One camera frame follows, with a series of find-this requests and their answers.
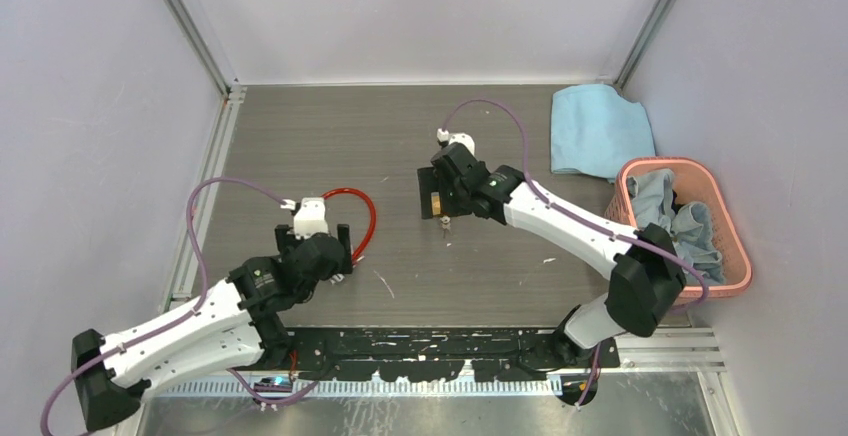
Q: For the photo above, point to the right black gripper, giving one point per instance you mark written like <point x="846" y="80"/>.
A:
<point x="426" y="178"/>

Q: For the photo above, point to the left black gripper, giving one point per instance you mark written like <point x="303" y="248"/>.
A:
<point x="292" y="242"/>

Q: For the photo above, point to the brass padlock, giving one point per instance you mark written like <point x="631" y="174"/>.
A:
<point x="435" y="205"/>

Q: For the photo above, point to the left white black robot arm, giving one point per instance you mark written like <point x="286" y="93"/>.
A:
<point x="236" y="324"/>

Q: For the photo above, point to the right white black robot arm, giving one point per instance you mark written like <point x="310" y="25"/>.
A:
<point x="644" y="275"/>

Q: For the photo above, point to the light blue cloth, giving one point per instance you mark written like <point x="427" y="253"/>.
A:
<point x="595" y="131"/>

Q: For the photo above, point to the grey-blue cloth in basket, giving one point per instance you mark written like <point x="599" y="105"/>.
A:
<point x="654" y="200"/>

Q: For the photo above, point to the pink plastic basket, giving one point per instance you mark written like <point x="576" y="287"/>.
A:
<point x="693" y="182"/>

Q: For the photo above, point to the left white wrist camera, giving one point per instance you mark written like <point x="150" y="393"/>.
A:
<point x="310" y="218"/>

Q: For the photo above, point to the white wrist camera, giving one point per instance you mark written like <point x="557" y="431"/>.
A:
<point x="310" y="218"/>
<point x="445" y="138"/>

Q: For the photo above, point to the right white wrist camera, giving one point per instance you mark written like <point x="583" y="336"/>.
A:
<point x="445" y="138"/>

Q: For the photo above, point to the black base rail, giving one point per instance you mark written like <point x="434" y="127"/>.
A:
<point x="494" y="354"/>

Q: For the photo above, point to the white slotted cable duct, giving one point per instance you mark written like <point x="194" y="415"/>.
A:
<point x="464" y="386"/>

